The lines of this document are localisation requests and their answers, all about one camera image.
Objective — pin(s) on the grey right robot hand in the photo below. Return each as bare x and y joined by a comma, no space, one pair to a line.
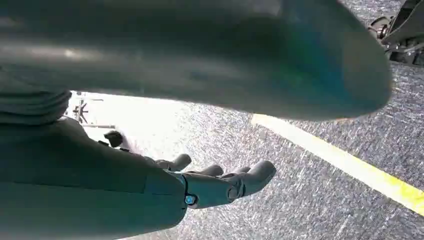
232,59

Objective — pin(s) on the yellow floor tape frame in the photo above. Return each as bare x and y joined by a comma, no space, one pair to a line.
351,164

